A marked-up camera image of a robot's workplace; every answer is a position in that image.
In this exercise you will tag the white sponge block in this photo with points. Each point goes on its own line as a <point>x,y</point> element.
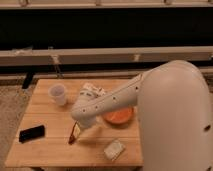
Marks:
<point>114,149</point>

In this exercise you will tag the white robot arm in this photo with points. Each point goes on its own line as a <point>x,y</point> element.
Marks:
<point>175,115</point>

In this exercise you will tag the red chili pepper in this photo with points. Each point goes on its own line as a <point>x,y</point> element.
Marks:
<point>71,138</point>

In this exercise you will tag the black rectangular box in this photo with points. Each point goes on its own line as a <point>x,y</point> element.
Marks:
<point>31,133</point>

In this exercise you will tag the orange bowl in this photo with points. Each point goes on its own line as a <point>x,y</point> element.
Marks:
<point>118,117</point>

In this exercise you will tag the wooden table board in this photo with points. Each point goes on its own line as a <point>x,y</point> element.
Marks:
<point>53,150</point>

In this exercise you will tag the grey horizontal rail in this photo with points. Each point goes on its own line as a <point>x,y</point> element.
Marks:
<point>104,55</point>

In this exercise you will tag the white packaged item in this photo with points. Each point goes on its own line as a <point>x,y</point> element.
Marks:
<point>98,91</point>

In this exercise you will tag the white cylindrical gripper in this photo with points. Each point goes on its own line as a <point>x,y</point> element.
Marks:
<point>84,123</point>

